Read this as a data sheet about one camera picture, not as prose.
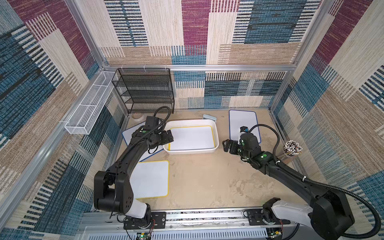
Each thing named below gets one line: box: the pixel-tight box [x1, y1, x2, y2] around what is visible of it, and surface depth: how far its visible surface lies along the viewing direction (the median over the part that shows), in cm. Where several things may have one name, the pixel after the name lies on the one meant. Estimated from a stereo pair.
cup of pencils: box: [283, 140, 304, 157], surface depth 79 cm
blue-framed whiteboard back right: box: [229, 109, 261, 144], surface depth 118 cm
